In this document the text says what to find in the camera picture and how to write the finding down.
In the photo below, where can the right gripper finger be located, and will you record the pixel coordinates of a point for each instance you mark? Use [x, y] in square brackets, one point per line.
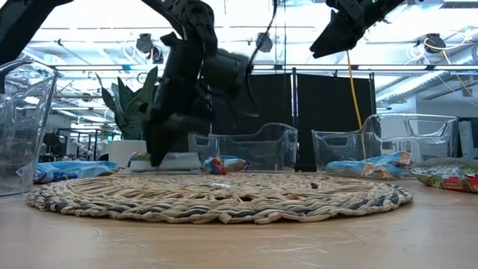
[336, 35]

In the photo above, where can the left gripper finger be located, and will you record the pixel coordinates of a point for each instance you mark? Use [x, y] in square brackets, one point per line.
[192, 126]
[158, 143]

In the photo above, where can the red and blue granola packet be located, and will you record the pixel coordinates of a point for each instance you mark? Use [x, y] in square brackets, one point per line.
[224, 164]

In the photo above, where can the blue and brown granola packet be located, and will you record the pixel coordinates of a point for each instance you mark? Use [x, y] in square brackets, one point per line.
[347, 169]

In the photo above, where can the blue granola bar packet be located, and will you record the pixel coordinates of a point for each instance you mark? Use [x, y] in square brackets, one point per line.
[392, 158]
[401, 171]
[74, 171]

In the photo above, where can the green and red granola packet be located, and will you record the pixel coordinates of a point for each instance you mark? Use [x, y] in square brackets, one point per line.
[448, 179]

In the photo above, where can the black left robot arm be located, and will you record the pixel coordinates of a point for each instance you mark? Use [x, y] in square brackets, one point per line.
[186, 63]

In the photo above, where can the pale granola bar packet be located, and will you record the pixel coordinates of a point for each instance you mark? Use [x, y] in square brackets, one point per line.
[179, 162]

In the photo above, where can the white plant pot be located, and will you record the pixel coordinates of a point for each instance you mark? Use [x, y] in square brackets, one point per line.
[125, 153]

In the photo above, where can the green snake plant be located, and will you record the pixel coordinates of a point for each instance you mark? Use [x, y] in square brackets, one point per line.
[127, 112]

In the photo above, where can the small white wrapper scrap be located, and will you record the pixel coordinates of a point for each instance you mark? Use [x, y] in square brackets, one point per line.
[221, 185]

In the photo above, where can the clear plastic bin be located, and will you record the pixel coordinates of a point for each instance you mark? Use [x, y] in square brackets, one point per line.
[261, 145]
[429, 149]
[26, 130]

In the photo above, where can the black ceiling-hung device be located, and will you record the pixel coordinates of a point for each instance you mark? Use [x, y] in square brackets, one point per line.
[434, 43]
[145, 43]
[264, 43]

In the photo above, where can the round woven straw mat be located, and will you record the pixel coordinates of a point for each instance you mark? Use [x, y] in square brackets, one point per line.
[224, 203]

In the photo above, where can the background office desks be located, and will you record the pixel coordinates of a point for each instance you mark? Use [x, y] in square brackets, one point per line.
[59, 143]

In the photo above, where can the small dark crumb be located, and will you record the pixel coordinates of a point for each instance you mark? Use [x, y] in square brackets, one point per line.
[314, 185]

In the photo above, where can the pale teal panel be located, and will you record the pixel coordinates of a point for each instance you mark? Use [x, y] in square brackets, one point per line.
[468, 140]

